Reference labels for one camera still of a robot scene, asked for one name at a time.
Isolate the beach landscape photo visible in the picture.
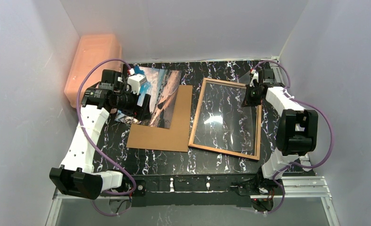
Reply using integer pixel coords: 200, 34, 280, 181
115, 66, 182, 129

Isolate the clear acrylic sheet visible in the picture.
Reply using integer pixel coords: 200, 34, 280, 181
193, 73, 257, 155

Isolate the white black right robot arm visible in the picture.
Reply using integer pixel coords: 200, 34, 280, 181
242, 69, 318, 180

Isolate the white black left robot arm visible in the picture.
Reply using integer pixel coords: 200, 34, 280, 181
49, 69, 151, 200

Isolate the brown fibreboard backing board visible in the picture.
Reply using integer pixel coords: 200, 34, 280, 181
126, 85, 193, 153

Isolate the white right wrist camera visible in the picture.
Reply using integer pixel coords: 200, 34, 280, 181
249, 69, 259, 87

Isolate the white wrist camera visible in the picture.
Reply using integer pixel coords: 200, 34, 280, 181
249, 69, 259, 87
127, 74, 147, 95

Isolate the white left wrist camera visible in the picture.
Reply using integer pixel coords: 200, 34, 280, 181
127, 74, 147, 95

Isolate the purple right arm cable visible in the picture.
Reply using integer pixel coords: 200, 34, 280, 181
253, 60, 335, 214

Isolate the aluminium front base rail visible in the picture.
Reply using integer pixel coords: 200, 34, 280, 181
46, 174, 339, 226

